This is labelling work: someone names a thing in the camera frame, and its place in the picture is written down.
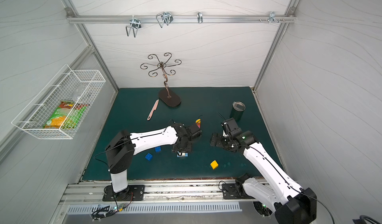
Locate metal single hook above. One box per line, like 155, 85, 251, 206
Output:
197, 12, 203, 24

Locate aluminium top rail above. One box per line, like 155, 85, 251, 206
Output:
67, 14, 297, 24

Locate metal double hook middle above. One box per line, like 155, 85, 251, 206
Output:
156, 12, 174, 28

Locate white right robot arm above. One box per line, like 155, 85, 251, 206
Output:
210, 118, 317, 224

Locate brown metal cup tree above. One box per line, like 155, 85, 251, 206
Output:
140, 52, 182, 108

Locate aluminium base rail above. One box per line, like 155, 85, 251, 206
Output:
59, 179, 305, 206

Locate metal hook right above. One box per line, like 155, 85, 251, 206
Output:
259, 12, 285, 23

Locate light blue lego plate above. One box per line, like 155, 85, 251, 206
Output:
177, 152, 188, 157

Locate metal double hook left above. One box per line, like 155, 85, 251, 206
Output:
125, 18, 142, 37

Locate metal double hook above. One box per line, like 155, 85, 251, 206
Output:
156, 12, 174, 28
125, 18, 142, 37

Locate green snack bag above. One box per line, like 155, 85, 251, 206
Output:
43, 101, 88, 129

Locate pink plastic knife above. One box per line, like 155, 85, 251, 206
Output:
147, 100, 159, 120

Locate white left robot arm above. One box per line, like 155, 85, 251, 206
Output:
102, 123, 202, 202

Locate white wire basket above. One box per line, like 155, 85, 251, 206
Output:
11, 64, 105, 140

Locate dark green metal tumbler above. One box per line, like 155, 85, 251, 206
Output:
230, 101, 246, 121

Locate green table mat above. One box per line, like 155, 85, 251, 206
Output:
83, 87, 279, 181

